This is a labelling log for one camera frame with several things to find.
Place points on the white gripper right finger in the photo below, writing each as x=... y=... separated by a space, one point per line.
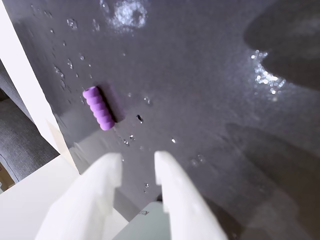
x=182 y=205

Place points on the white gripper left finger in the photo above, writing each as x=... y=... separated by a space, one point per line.
x=87 y=200

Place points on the purple ribbed pen grip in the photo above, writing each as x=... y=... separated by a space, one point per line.
x=98 y=108

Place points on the black table mat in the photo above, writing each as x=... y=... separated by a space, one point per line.
x=200 y=100

